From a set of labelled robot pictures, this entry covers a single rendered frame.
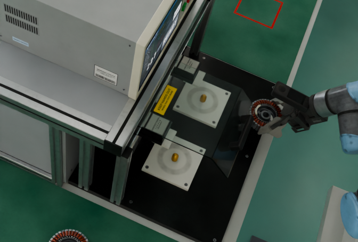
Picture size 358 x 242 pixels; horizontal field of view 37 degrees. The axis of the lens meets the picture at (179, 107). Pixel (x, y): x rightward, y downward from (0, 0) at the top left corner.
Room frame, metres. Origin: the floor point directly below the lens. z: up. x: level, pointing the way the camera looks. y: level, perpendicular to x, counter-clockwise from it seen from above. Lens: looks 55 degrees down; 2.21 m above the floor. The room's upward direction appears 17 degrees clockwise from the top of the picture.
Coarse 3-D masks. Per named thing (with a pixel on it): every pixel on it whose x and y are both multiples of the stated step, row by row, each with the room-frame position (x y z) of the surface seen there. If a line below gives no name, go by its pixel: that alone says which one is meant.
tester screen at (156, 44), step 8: (176, 0) 0.94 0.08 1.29; (176, 8) 0.96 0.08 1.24; (168, 16) 0.90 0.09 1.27; (176, 16) 0.98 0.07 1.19; (160, 32) 0.85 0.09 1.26; (152, 40) 0.80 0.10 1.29; (160, 40) 0.87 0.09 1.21; (152, 48) 0.81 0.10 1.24; (160, 48) 0.89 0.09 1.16; (152, 56) 0.83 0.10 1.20; (144, 64) 0.77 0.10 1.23; (144, 72) 0.78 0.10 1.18
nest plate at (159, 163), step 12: (156, 144) 0.84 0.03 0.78; (156, 156) 0.80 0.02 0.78; (168, 156) 0.81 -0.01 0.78; (180, 156) 0.82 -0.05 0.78; (192, 156) 0.84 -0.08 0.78; (144, 168) 0.75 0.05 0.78; (156, 168) 0.76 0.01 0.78; (168, 168) 0.77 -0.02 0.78; (180, 168) 0.78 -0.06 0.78; (192, 168) 0.80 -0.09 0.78; (168, 180) 0.74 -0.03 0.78; (180, 180) 0.75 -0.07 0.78
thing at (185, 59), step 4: (184, 56) 1.09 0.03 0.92; (180, 60) 1.07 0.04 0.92; (184, 60) 1.07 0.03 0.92; (188, 60) 1.08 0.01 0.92; (192, 60) 1.08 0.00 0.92; (196, 60) 1.09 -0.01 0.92; (188, 64) 1.06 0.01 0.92; (192, 64) 1.07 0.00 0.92; (196, 64) 1.07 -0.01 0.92; (200, 64) 1.08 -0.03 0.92; (196, 68) 1.06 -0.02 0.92
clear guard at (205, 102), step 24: (168, 72) 0.90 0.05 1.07; (192, 72) 0.92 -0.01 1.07; (192, 96) 0.84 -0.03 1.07; (216, 96) 0.87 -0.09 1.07; (240, 96) 0.89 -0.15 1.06; (144, 120) 0.73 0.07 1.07; (168, 120) 0.75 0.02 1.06; (192, 120) 0.77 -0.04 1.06; (216, 120) 0.79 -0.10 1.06; (192, 144) 0.70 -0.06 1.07; (216, 144) 0.72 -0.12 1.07
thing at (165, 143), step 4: (144, 132) 0.79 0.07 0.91; (148, 132) 0.79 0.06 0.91; (144, 136) 0.79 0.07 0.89; (148, 136) 0.79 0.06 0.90; (152, 136) 0.79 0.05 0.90; (156, 136) 0.79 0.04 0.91; (152, 140) 0.79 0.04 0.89; (156, 140) 0.78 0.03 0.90; (160, 140) 0.79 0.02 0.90; (164, 140) 0.80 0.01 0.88; (168, 140) 0.81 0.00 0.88; (160, 144) 0.78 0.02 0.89; (164, 144) 0.79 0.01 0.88; (168, 144) 0.79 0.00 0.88; (168, 148) 0.78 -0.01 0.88
